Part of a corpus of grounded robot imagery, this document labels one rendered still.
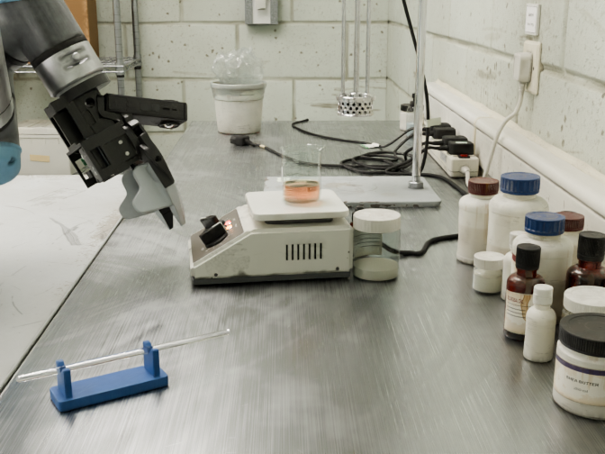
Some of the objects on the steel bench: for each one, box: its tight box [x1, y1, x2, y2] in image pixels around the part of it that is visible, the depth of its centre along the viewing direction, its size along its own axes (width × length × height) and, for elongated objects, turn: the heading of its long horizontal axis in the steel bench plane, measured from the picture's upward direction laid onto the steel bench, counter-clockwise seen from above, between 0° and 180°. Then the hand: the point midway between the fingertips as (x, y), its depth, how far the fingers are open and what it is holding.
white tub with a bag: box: [211, 46, 266, 134], centre depth 211 cm, size 14×14×21 cm
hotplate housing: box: [188, 204, 353, 285], centre depth 107 cm, size 22×13×8 cm, turn 99°
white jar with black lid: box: [553, 313, 605, 420], centre depth 72 cm, size 7×7×7 cm
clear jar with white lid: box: [352, 209, 401, 283], centre depth 104 cm, size 6×6×8 cm
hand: (176, 214), depth 108 cm, fingers open, 3 cm apart
